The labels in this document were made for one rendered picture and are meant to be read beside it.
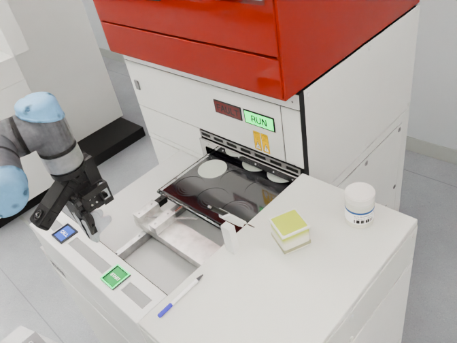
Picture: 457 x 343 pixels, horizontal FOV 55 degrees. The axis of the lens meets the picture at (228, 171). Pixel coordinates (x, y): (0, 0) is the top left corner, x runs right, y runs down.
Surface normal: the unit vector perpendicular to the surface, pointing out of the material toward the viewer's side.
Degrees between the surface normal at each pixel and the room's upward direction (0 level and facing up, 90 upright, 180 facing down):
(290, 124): 90
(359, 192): 0
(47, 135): 93
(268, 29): 90
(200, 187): 0
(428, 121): 90
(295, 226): 0
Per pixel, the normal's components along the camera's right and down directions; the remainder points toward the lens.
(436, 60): -0.68, 0.54
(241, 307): -0.16, -0.78
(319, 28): 0.72, 0.33
